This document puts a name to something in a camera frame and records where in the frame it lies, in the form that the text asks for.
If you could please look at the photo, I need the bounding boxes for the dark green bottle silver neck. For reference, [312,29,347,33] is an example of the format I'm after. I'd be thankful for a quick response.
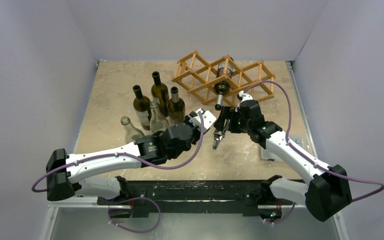
[167,86,186,125]

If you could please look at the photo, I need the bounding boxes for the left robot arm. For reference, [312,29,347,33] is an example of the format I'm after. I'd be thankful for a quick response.
[45,108,216,205]

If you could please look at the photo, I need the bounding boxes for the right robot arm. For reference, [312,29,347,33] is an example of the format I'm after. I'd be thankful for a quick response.
[214,100,352,222]

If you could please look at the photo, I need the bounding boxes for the dark bottle in rack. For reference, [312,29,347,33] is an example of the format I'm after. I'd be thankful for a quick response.
[213,55,235,112]

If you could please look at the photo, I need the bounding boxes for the clear glass bottle tall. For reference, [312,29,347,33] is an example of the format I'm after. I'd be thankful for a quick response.
[149,100,170,134]

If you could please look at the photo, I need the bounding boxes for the wooden wine rack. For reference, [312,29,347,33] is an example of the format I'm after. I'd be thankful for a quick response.
[171,51,276,107]

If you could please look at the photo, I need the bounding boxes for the dark green bottle back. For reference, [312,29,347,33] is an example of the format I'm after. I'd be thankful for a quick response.
[151,71,169,117]

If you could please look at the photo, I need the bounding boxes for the dark green bottle left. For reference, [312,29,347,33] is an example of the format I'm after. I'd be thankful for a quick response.
[132,85,151,131]

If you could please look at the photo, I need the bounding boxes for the clear glass bottle front-left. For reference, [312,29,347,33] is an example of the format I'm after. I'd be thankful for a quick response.
[120,116,145,144]

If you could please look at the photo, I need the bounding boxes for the black grey pliers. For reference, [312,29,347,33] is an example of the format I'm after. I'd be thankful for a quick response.
[212,119,230,150]

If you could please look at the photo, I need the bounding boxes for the clear plastic parts box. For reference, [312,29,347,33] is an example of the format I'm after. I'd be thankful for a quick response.
[260,134,311,162]

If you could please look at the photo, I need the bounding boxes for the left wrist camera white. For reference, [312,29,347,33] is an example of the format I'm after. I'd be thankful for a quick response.
[190,108,217,132]

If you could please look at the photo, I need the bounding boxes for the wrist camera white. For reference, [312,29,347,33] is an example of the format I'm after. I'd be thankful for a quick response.
[236,90,253,103]
[190,108,217,132]

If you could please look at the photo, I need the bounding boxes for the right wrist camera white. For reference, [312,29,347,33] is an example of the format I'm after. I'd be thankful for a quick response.
[236,90,253,103]

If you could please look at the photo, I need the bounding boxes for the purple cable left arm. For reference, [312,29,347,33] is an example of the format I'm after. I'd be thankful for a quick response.
[31,110,205,193]

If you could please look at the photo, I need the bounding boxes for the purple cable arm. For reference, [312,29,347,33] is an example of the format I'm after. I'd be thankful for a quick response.
[241,80,384,204]
[31,110,205,193]

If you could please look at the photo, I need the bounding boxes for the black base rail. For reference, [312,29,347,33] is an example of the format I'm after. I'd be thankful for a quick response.
[97,179,294,220]

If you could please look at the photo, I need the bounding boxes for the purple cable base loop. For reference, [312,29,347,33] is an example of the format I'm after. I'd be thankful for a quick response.
[107,196,162,234]

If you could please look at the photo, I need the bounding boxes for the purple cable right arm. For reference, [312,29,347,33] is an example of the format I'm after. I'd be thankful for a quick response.
[241,80,384,204]

